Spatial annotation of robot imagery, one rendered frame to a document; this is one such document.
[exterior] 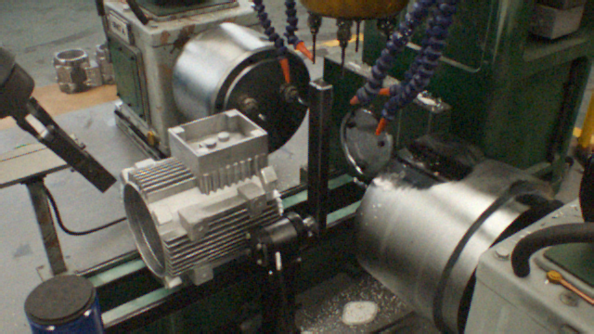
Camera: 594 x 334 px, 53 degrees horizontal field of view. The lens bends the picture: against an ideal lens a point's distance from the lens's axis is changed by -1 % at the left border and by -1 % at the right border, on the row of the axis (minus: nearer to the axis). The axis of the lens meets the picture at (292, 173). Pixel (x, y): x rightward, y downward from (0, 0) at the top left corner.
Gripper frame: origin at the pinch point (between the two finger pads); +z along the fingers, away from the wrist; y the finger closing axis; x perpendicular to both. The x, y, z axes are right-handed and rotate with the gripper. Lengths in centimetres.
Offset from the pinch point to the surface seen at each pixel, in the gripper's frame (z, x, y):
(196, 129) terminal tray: 6.1, -15.7, -1.4
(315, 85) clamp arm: 0.8, -29.9, -19.5
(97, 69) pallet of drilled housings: 111, -21, 243
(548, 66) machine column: 31, -68, -24
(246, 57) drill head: 14.0, -33.8, 15.2
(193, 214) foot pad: 7.1, -6.2, -14.3
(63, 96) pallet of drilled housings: 109, 3, 242
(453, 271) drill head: 17, -24, -44
